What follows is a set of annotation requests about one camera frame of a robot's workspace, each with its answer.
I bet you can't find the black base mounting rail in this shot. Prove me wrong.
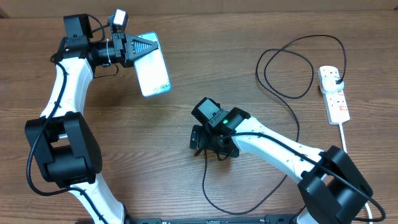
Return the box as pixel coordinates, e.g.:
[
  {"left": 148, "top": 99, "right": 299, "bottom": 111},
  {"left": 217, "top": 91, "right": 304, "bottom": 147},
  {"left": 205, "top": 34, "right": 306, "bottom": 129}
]
[{"left": 124, "top": 214, "right": 294, "bottom": 224}]

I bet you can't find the blue Samsung Galaxy smartphone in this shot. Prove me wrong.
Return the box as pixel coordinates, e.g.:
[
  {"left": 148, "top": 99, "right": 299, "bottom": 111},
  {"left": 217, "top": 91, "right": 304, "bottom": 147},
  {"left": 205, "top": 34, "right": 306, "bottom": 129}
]
[{"left": 134, "top": 32, "right": 172, "bottom": 97}]

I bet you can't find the white power strip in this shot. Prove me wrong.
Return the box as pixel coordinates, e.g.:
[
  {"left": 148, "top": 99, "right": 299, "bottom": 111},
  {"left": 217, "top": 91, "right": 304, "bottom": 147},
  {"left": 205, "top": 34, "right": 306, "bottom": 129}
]
[{"left": 317, "top": 65, "right": 350, "bottom": 125}]

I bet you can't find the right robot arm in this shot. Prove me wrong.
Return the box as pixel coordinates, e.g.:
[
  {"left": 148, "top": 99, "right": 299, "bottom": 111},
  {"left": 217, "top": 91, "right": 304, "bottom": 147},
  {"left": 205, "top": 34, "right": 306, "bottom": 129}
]
[{"left": 190, "top": 98, "right": 373, "bottom": 224}]

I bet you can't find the white power strip cord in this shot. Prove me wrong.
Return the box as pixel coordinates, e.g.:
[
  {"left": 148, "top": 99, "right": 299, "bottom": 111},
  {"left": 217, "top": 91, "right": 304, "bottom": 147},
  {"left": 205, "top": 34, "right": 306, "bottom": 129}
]
[{"left": 338, "top": 123, "right": 374, "bottom": 224}]

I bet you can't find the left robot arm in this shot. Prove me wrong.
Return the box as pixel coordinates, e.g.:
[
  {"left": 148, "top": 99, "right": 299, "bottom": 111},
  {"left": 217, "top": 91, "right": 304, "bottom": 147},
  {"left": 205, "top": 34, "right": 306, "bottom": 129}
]
[{"left": 25, "top": 10, "right": 159, "bottom": 223}]

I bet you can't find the white charger plug adapter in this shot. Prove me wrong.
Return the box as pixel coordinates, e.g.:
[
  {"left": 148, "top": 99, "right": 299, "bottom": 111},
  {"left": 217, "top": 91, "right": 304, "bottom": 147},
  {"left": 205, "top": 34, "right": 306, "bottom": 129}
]
[{"left": 320, "top": 76, "right": 345, "bottom": 95}]

